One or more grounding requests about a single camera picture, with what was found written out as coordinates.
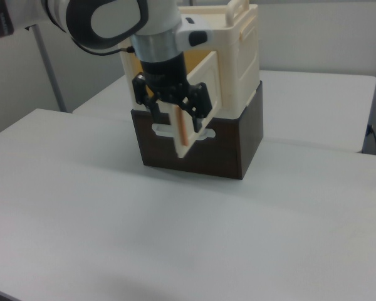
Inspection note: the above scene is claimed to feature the cream plastic cabinet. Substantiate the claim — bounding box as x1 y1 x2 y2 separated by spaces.
121 0 261 122

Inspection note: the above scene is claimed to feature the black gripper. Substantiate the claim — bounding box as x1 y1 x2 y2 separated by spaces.
132 52 213 134

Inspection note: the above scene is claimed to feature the dark brown wooden box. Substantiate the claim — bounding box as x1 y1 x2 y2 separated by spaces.
130 80 265 181

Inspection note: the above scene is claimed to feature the cream cabinet door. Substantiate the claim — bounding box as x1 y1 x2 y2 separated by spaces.
170 51 222 159

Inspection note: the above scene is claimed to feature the black power cable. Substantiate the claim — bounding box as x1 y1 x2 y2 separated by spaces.
367 124 376 156

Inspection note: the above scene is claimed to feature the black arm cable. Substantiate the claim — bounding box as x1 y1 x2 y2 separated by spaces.
70 36 135 58

